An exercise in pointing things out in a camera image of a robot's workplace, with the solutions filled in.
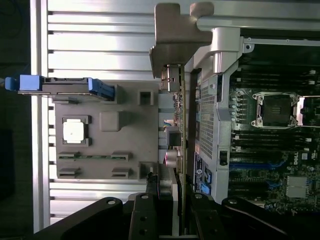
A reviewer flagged green motherboard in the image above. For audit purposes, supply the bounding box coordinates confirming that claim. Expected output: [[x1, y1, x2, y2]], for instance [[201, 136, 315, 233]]
[[228, 37, 320, 218]]

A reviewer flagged blue expansion slot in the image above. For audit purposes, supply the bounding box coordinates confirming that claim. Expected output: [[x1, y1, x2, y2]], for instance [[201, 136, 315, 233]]
[[229, 161, 287, 170]]

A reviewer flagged grey parts rack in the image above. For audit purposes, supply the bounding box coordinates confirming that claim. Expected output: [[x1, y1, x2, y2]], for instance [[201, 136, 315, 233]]
[[53, 79, 176, 180]]

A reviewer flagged black open PC case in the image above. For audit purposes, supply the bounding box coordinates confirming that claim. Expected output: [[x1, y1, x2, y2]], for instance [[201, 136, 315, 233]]
[[187, 0, 320, 218]]

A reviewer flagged silver CPU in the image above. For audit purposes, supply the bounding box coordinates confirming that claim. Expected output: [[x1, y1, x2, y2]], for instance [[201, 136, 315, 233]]
[[62, 119, 86, 144]]

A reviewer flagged CPU socket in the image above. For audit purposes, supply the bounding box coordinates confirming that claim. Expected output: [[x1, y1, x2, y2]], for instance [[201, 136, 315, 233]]
[[251, 92, 300, 128]]

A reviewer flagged metal socket cover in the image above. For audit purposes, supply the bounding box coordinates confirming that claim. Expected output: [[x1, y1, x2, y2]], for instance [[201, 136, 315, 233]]
[[296, 96, 320, 126]]

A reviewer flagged hard disk drive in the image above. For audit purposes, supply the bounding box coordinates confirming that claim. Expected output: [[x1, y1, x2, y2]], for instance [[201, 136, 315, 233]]
[[4, 74, 118, 103]]

